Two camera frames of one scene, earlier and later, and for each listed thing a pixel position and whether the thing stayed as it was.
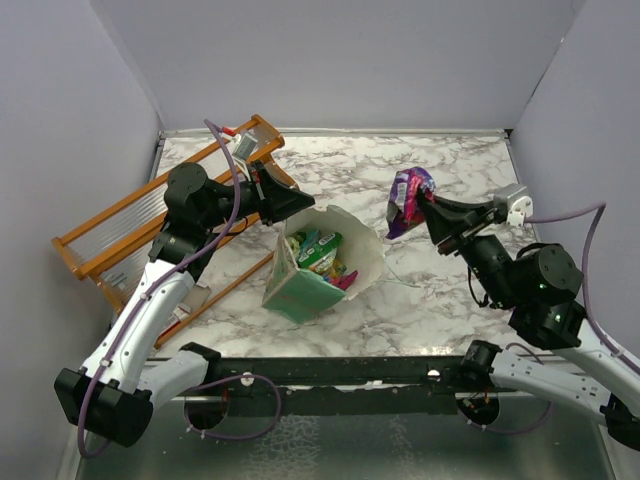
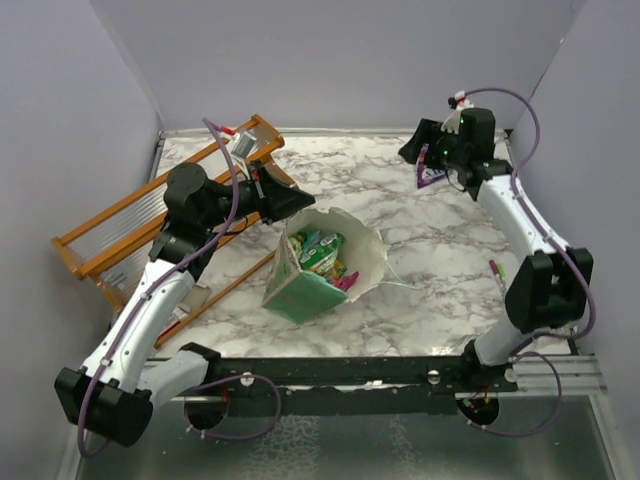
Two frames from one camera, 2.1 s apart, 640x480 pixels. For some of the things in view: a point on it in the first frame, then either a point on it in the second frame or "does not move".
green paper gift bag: [298, 295] does not move
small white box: [195, 298] does not move
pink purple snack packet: [405, 207] to [427, 175]
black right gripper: [441, 223] to [426, 132]
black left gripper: [273, 200] does not move
